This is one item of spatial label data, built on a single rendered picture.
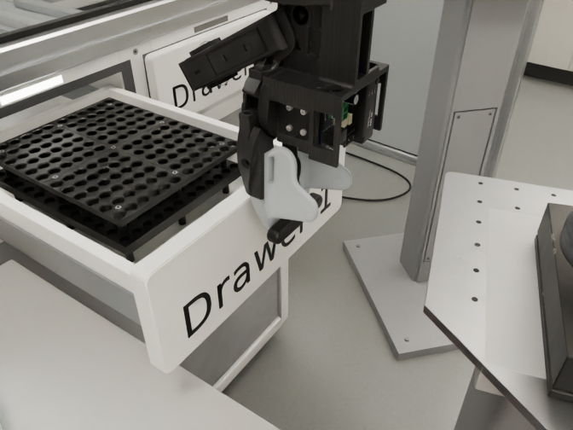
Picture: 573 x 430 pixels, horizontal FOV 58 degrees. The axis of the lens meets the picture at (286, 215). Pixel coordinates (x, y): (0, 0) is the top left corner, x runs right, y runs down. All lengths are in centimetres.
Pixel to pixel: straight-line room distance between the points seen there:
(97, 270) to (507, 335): 41
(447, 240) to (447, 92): 72
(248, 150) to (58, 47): 37
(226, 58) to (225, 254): 16
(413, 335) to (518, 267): 90
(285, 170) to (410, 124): 193
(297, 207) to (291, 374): 109
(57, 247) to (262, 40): 27
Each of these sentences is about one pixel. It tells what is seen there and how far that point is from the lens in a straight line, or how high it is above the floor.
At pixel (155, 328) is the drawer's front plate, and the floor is 88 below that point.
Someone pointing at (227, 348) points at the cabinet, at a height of 18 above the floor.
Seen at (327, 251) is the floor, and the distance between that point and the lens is 183.
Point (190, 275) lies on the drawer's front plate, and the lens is 41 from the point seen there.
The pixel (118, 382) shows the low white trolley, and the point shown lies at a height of 76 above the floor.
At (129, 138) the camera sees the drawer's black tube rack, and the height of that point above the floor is 90.
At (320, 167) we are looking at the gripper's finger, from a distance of 45.
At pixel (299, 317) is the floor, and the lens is 160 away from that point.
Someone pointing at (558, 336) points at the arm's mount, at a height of 80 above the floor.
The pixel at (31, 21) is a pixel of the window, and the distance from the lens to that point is 70.
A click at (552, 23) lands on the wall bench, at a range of 339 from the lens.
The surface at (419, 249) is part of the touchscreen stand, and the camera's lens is 161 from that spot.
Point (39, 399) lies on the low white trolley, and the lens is 55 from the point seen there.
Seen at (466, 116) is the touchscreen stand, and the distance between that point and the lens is 141.
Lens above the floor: 118
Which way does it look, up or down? 36 degrees down
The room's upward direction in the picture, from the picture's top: straight up
